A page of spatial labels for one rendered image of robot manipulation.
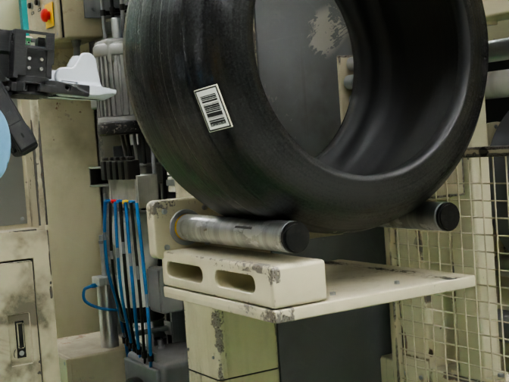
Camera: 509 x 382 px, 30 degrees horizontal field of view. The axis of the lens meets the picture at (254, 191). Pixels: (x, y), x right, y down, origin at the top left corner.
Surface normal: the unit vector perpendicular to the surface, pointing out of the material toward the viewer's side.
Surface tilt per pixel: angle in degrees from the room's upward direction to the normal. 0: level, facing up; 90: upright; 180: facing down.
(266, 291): 90
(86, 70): 90
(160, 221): 90
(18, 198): 90
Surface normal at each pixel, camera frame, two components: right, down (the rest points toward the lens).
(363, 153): -0.25, -0.51
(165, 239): 0.51, 0.01
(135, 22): -0.86, -0.09
